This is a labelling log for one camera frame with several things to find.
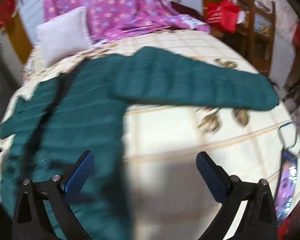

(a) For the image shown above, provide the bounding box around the red hanging decoration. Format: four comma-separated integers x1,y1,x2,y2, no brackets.
0,0,15,29

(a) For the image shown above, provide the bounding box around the wooden chair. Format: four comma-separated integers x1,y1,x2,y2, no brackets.
236,0,277,77

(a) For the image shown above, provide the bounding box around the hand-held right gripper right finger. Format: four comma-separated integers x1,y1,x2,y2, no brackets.
195,151,278,240

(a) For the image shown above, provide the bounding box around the dark green quilted jacket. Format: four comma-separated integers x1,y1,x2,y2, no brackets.
0,46,280,240

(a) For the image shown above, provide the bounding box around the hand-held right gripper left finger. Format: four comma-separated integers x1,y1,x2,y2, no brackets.
12,150,95,240

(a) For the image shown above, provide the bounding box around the red shopping bag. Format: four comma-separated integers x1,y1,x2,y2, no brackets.
205,0,240,33

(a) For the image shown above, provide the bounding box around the cream checked floral bed sheet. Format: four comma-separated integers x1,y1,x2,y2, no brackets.
0,29,300,240

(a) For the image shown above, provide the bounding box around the white pillow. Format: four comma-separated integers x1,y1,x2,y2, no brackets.
36,6,93,68

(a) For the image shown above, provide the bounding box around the pink floral blanket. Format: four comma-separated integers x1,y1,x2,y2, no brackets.
44,0,212,43

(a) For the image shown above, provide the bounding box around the wire clothes hanger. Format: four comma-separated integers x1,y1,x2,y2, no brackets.
279,121,300,155

